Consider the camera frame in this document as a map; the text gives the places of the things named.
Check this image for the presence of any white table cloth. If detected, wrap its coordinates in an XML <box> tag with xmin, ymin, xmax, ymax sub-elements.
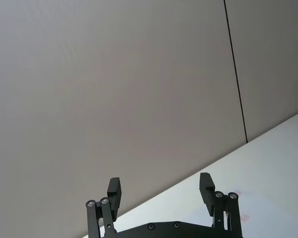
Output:
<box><xmin>81</xmin><ymin>107</ymin><xmax>298</xmax><ymax>238</ymax></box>

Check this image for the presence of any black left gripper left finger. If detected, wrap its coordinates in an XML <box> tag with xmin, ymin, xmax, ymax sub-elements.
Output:
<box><xmin>85</xmin><ymin>177</ymin><xmax>123</xmax><ymax>238</ymax></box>

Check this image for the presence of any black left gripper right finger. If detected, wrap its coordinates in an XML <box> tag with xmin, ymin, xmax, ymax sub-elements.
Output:
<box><xmin>199</xmin><ymin>172</ymin><xmax>243</xmax><ymax>238</ymax></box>

